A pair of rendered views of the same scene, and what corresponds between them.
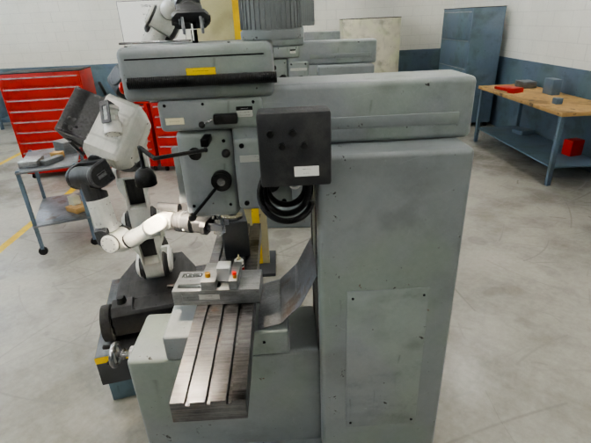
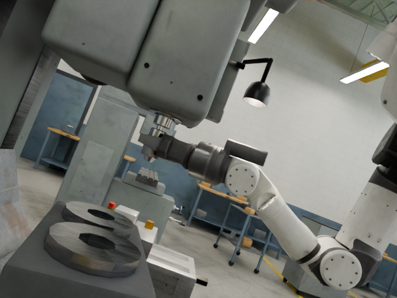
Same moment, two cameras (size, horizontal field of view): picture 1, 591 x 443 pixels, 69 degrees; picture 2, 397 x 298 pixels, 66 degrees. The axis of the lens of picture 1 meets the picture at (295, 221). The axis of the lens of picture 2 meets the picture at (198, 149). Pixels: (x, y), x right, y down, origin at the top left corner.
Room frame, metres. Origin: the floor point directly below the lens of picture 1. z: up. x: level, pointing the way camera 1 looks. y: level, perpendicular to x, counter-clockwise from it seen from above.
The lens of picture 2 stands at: (2.26, 0.35, 1.22)
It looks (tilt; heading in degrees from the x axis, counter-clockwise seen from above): 3 degrees up; 176
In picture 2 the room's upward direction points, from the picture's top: 21 degrees clockwise
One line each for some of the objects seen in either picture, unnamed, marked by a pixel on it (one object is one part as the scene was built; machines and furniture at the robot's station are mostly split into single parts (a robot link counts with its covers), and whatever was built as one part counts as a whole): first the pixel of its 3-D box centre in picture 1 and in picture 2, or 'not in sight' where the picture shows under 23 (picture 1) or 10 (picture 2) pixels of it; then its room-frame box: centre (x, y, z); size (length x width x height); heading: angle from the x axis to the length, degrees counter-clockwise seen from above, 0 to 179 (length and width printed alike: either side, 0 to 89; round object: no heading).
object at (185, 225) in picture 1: (197, 222); (188, 156); (1.53, 0.39, 1.23); 0.13 x 0.12 x 0.10; 163
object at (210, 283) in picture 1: (211, 275); (141, 238); (1.50, 0.35, 1.01); 0.15 x 0.06 x 0.04; 179
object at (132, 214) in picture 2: (224, 271); (123, 222); (1.50, 0.30, 1.03); 0.06 x 0.05 x 0.06; 179
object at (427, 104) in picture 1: (347, 107); not in sight; (1.52, -0.20, 1.66); 0.80 x 0.23 x 0.20; 91
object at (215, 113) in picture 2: (182, 174); (226, 81); (1.51, 0.41, 1.45); 0.04 x 0.04 x 0.21; 1
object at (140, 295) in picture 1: (157, 276); not in sight; (2.19, 0.84, 0.59); 0.64 x 0.52 x 0.33; 14
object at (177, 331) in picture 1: (230, 319); not in sight; (1.51, 0.30, 0.78); 0.50 x 0.35 x 0.12; 91
